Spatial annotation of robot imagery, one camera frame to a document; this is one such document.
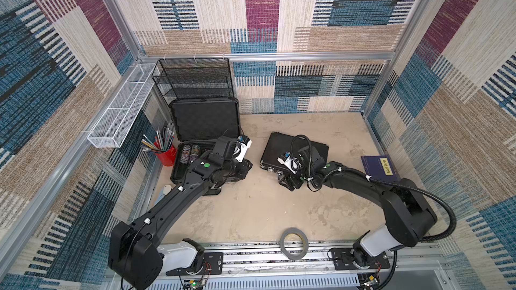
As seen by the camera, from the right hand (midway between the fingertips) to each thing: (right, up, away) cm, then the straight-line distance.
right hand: (289, 177), depth 89 cm
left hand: (-17, +7, -10) cm, 21 cm away
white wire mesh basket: (-65, +21, -18) cm, 70 cm away
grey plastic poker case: (-44, +24, +9) cm, 51 cm away
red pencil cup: (-56, +8, +7) cm, 57 cm away
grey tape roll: (+4, -22, -15) cm, 27 cm away
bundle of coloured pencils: (-60, +15, +7) cm, 62 cm away
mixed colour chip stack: (-50, +11, +12) cm, 52 cm away
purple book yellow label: (+44, +3, +7) cm, 45 cm away
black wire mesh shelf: (-48, +49, +18) cm, 70 cm away
